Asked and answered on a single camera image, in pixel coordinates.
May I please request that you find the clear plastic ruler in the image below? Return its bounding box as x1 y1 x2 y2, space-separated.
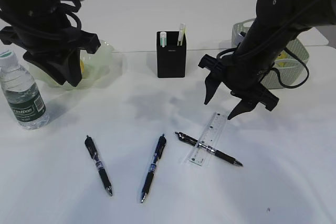
187 112 227 166

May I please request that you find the green woven plastic basket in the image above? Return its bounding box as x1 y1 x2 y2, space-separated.
232 19 309 89

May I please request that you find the blue black gel pen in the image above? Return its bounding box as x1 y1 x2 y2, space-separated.
140 134 166 203

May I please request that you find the yellow-green utility knife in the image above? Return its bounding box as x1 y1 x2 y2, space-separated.
177 23 186 46

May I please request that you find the blue black right robot arm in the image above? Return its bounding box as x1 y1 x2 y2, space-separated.
198 0 335 118

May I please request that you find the clear plastic water bottle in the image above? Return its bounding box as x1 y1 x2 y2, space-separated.
1 50 49 130

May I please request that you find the black square pen holder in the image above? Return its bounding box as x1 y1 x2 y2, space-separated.
156 31 187 78

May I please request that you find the teal white utility knife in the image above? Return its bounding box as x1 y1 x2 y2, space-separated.
159 31 167 48

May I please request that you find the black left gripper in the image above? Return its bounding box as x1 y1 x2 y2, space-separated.
1 0 100 87

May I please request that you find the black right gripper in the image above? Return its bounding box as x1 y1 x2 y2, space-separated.
198 0 312 120

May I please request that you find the yellow pear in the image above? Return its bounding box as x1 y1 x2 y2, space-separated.
79 60 85 74

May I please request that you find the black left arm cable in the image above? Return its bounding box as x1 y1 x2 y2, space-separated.
60 1 82 29

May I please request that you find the pale green wavy glass plate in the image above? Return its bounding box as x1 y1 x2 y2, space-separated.
28 39 114 90

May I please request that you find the yellow white waste paper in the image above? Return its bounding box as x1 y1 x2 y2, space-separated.
275 51 287 68

